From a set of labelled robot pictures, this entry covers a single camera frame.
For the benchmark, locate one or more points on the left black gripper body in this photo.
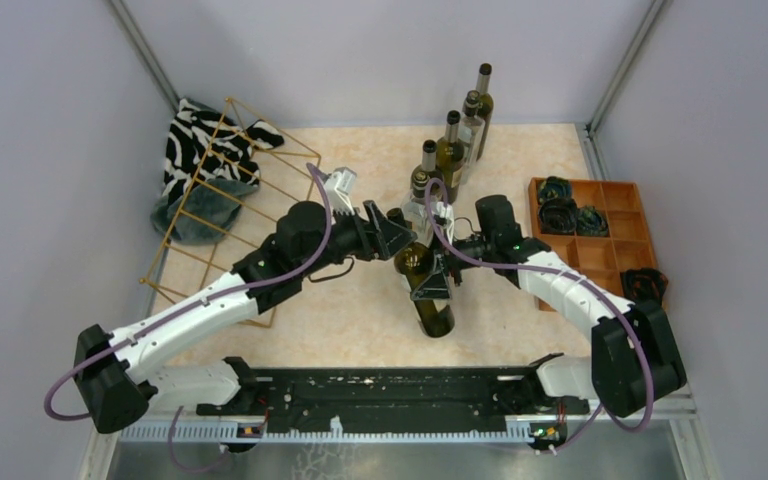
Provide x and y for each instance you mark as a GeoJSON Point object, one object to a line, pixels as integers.
{"type": "Point", "coordinates": [370, 242]}

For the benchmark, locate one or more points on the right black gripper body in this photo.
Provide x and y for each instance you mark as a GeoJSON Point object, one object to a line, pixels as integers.
{"type": "Point", "coordinates": [473, 247]}

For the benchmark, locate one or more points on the dark green wine bottle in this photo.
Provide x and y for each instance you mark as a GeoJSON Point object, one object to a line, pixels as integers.
{"type": "Point", "coordinates": [422, 277]}

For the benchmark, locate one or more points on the clear glass liquor bottle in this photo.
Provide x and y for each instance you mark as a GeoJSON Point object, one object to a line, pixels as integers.
{"type": "Point", "coordinates": [413, 207]}

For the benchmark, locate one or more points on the dark labelled wine bottle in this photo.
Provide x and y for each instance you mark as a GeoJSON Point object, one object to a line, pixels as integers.
{"type": "Point", "coordinates": [428, 160]}

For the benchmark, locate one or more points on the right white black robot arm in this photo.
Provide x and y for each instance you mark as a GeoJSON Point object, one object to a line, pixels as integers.
{"type": "Point", "coordinates": [634, 359]}

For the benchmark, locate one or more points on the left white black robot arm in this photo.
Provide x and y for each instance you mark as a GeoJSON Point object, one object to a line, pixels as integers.
{"type": "Point", "coordinates": [122, 375]}

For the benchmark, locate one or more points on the olive green wine bottle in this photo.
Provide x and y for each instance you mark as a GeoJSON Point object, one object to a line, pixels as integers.
{"type": "Point", "coordinates": [450, 156]}

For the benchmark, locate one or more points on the clear tall glass bottle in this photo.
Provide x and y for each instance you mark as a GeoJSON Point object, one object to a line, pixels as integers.
{"type": "Point", "coordinates": [470, 132]}

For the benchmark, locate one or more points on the green bottle grey capsule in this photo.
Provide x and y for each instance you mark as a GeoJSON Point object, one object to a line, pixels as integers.
{"type": "Point", "coordinates": [486, 103]}

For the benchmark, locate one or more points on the black rosette middle tray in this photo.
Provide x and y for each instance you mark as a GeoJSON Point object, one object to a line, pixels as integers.
{"type": "Point", "coordinates": [558, 216]}

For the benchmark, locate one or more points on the dark rosette back compartment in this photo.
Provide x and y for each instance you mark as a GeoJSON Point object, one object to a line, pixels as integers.
{"type": "Point", "coordinates": [553, 187]}

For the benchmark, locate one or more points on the dark green rosette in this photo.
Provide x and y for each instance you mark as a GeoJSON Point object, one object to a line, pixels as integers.
{"type": "Point", "coordinates": [591, 222]}

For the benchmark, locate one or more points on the orange compartment tray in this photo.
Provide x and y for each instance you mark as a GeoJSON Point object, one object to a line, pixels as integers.
{"type": "Point", "coordinates": [602, 259]}

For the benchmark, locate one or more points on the grey green fluffy cloth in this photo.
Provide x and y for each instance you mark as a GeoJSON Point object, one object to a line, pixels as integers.
{"type": "Point", "coordinates": [201, 218]}

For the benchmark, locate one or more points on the black rosette front compartment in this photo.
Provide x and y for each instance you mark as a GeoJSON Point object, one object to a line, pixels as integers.
{"type": "Point", "coordinates": [644, 284]}

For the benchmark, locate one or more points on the zebra pattern cloth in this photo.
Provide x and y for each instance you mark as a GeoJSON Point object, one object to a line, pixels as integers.
{"type": "Point", "coordinates": [203, 143]}

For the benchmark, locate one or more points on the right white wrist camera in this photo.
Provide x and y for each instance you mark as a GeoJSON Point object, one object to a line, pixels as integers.
{"type": "Point", "coordinates": [441, 218]}

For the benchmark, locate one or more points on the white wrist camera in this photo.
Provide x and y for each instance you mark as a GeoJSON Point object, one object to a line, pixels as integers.
{"type": "Point", "coordinates": [441, 218]}
{"type": "Point", "coordinates": [338, 186]}

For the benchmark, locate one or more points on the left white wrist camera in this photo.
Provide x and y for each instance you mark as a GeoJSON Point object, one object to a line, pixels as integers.
{"type": "Point", "coordinates": [338, 186]}

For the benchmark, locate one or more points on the gold wire wine rack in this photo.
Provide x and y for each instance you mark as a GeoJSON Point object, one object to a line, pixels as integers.
{"type": "Point", "coordinates": [178, 271]}

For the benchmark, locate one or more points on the grey slotted cable duct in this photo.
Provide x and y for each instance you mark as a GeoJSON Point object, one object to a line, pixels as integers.
{"type": "Point", "coordinates": [233, 432]}

